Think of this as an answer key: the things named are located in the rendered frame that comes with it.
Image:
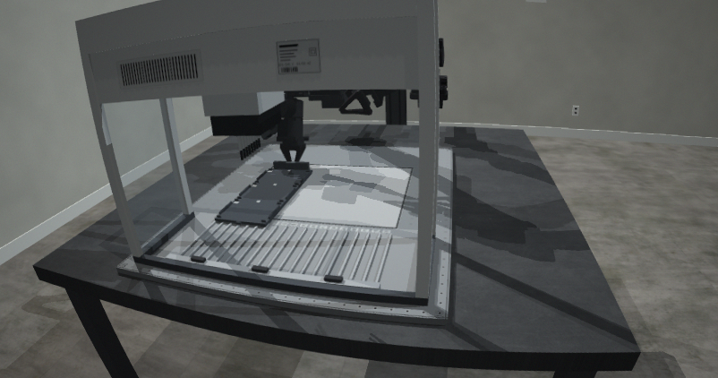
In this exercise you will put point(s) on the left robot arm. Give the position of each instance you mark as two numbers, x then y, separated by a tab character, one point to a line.
443	89

